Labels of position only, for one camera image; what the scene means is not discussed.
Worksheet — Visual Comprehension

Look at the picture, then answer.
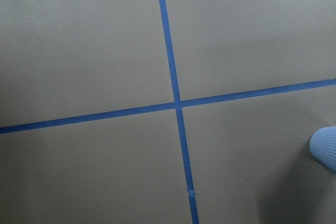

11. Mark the light blue ribbed cup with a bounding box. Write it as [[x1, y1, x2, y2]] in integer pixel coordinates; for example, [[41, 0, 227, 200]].
[[309, 126, 336, 173]]

